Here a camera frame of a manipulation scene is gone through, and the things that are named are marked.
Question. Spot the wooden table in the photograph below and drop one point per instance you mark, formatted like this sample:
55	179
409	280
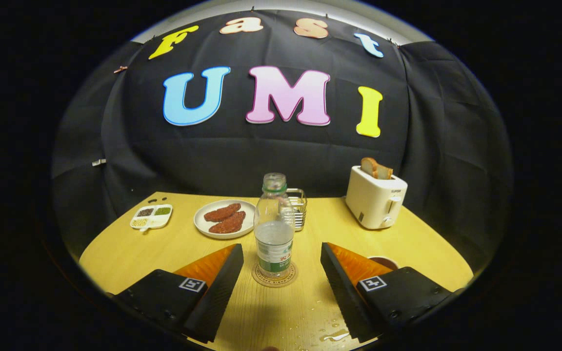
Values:
281	312

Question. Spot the white toaster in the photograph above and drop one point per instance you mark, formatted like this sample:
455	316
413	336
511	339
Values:
371	204

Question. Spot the round white plate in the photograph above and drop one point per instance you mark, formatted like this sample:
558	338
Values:
202	222

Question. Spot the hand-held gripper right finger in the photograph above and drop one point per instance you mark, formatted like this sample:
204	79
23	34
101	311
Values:
342	297

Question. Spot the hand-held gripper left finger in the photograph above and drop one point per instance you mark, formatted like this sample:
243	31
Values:
217	292

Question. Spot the white divided condiment tray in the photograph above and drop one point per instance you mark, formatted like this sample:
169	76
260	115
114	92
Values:
156	222

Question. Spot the black backdrop cloth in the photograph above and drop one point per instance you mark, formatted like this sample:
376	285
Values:
139	161

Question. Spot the red meat piece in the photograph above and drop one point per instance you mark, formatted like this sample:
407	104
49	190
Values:
230	224
222	212

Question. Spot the toasted bread slice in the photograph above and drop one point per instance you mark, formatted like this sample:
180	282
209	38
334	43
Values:
385	172
369	166

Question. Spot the round cork coaster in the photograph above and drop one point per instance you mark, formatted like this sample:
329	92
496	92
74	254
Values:
273	282

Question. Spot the silver clip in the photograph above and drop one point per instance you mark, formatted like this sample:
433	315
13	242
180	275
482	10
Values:
99	162

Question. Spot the small dark beans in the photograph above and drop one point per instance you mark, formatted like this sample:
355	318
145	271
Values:
152	200

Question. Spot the clear plastic juice bottle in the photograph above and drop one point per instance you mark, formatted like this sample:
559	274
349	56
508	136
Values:
274	243

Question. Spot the orange clip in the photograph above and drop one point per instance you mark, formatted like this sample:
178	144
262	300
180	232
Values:
120	69

